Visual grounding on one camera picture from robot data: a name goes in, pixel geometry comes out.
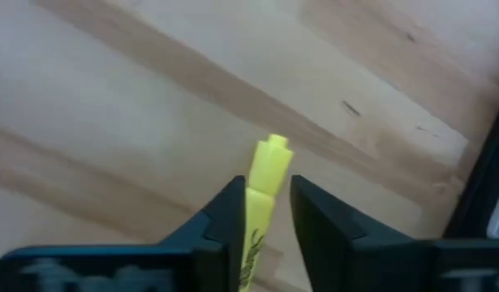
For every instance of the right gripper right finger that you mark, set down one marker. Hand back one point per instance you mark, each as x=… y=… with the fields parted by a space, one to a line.
x=334 y=251

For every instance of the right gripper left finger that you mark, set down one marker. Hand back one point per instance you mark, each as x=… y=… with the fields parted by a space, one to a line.
x=216 y=251

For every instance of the yellow Sharpie highlighter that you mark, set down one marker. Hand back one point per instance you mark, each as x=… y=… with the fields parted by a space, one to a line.
x=269 y=166

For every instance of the black table frame rail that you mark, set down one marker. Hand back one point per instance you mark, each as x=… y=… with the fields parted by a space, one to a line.
x=476 y=194

